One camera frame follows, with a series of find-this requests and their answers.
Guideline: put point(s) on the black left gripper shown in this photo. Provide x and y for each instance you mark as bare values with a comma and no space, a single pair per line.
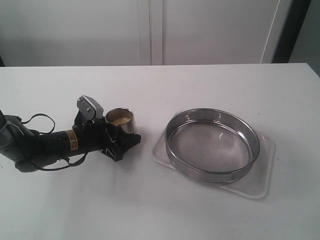
98,135

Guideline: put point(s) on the yellow and white grains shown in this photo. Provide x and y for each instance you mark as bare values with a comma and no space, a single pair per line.
121,121

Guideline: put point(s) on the stainless steel cup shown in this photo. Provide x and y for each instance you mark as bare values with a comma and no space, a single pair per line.
129,128

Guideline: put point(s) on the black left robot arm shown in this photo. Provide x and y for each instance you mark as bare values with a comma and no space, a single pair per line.
31,150

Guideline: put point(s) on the round steel mesh sieve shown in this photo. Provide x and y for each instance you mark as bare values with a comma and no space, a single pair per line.
210,145

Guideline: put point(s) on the clear plastic tray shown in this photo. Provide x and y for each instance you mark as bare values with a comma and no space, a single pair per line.
255,184

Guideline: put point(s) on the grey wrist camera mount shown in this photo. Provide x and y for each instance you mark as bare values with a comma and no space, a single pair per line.
88,108

